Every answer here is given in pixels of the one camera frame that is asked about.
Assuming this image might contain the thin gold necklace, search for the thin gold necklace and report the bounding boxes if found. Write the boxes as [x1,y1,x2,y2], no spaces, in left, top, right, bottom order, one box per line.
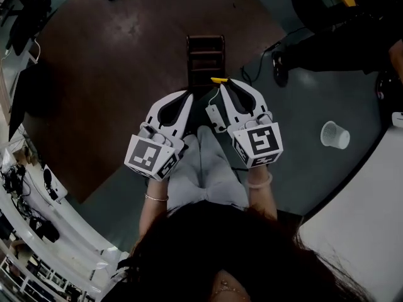
[213,277,248,299]

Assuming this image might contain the person's right forearm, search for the person's right forearm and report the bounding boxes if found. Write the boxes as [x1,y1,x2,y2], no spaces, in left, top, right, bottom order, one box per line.
[246,164,278,221]

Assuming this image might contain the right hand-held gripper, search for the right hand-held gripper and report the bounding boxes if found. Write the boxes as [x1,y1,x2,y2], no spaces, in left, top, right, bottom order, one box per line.
[219,78,284,169]

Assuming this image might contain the black padded chair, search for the black padded chair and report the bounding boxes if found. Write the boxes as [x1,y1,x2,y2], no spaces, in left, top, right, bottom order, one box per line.
[290,0,403,45]

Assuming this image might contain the white desk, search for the white desk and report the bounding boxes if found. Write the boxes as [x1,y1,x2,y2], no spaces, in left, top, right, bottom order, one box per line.
[298,123,403,302]

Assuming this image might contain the person's left forearm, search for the person's left forearm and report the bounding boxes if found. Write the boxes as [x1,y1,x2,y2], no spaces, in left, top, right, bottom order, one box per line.
[137,176,171,243]

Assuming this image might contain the small white device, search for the small white device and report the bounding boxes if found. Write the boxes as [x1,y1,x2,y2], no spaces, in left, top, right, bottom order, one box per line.
[42,164,69,201]

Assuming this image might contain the person's legs in grey trousers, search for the person's legs in grey trousers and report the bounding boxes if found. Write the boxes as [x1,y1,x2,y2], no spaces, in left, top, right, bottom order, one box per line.
[166,125,250,217]

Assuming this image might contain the black flat monitor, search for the black flat monitor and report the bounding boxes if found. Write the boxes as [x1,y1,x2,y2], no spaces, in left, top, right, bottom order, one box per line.
[8,64,43,142]

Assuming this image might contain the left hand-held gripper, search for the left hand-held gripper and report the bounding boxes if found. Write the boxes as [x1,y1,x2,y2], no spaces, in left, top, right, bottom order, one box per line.
[123,89,195,182]

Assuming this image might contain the white power strip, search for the white power strip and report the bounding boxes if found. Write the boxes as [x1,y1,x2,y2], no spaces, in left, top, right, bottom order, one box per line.
[205,103,228,134]

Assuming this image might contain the white mesh waste basket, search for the white mesh waste basket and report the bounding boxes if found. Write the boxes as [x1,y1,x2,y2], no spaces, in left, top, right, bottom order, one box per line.
[320,120,351,151]

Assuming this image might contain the black floor cable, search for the black floor cable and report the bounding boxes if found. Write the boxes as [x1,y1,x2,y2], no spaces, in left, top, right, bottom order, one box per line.
[240,26,309,86]

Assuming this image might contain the white shelving rack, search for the white shelving rack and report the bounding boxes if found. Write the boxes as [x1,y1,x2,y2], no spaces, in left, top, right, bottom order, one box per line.
[0,127,130,298]

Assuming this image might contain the white power strip cable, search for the white power strip cable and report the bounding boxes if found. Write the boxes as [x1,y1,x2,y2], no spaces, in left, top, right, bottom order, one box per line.
[208,86,222,106]

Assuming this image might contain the dark wooden box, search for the dark wooden box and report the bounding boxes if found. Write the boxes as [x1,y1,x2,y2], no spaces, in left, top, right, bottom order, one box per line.
[185,34,226,94]

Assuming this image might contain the pale pink bangle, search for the pale pink bangle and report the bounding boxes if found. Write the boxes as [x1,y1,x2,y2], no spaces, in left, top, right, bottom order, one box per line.
[246,172,273,189]

